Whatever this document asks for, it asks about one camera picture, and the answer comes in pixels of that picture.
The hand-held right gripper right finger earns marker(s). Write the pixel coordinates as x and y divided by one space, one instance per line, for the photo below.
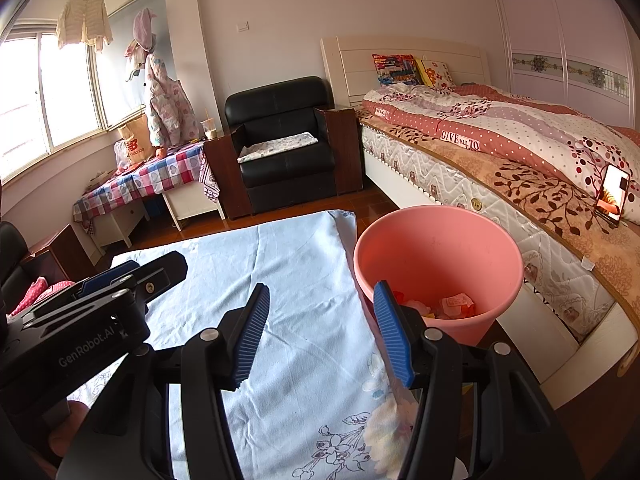
395 340

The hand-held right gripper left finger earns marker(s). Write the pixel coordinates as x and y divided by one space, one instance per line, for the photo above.
250 340

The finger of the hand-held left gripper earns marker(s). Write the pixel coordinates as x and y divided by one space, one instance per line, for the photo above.
112 274
160 272

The pink plastic bucket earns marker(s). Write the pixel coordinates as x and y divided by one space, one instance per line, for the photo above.
435 250

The person's left hand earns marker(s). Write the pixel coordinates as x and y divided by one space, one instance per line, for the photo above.
67 430

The red polka dot cloth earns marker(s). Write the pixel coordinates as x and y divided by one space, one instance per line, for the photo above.
40 297

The low brown wooden cabinet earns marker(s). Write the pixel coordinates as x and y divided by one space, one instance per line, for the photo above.
60 250

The white desk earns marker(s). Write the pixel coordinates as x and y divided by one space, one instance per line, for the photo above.
195 205

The light blue floral tablecloth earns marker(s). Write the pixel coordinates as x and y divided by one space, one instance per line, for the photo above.
290 270

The checkered tablecloth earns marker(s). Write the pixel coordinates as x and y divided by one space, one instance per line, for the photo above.
150 175

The black leather chair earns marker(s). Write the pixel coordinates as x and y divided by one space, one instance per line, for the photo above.
12 255

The white plastic bag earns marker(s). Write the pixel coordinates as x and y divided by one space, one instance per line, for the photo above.
121 156

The brown wooden side cabinet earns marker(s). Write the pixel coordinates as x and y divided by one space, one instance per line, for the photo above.
227 175

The red apple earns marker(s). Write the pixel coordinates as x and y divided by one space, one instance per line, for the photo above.
160 152

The brown paper shopping bag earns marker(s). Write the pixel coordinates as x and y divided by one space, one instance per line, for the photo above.
135 140

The plastic drink cup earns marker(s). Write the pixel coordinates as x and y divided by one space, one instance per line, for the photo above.
209 130

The floral padded jacket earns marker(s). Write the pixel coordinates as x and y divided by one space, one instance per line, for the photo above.
167 105

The white bed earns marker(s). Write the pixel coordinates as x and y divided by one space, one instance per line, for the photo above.
450 180

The white floral seat cushion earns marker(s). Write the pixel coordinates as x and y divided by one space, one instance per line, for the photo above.
277 147

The window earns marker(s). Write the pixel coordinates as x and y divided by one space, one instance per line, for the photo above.
50 100

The grey roller blind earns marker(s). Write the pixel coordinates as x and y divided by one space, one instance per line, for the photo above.
122 75

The brown leaf blanket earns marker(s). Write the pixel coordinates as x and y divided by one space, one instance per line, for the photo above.
540 195

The black leather armchair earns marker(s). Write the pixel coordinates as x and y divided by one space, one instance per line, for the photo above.
280 105

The pink dotted patchwork quilt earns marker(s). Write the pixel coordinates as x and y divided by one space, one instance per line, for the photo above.
525 125

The hanging cream sweater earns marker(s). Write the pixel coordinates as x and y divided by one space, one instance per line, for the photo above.
82 20

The smartphone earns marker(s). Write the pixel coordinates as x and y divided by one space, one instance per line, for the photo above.
612 192

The yellow floral pillow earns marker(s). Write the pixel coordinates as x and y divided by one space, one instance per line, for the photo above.
439 75

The colourful printed pillow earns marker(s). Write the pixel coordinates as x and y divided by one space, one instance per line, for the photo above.
397 70

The white wardrobe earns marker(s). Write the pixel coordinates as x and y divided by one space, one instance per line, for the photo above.
575 40

